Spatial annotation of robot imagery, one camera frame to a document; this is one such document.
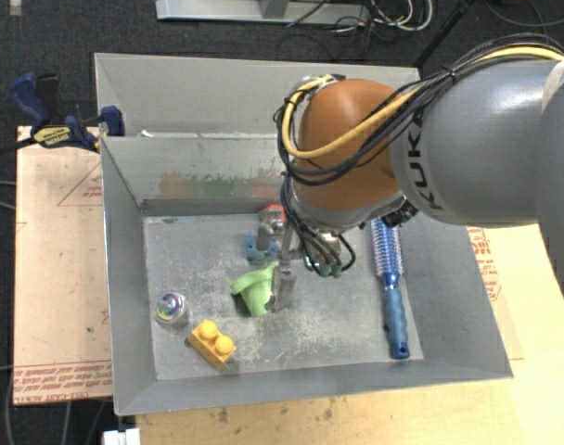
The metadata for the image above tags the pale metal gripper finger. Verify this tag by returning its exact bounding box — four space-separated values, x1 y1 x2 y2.
269 266 298 313
257 215 286 252

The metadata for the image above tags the teal blue toy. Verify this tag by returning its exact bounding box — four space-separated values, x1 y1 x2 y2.
243 231 282 264

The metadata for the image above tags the light green soft toy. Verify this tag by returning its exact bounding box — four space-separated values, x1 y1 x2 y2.
229 261 281 319

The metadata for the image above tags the yellow toy brick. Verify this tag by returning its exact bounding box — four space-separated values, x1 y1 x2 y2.
185 318 238 371

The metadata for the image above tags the blue hairbrush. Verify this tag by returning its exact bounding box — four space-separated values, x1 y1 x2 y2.
369 217 411 361

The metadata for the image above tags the shiny silver spinning top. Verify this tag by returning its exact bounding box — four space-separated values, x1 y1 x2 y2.
153 290 191 329

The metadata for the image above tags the grey metal bin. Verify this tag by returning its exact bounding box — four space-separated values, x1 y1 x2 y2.
94 52 514 417

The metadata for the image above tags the brown cardboard board, red print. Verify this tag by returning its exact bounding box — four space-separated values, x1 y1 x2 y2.
12 125 526 408

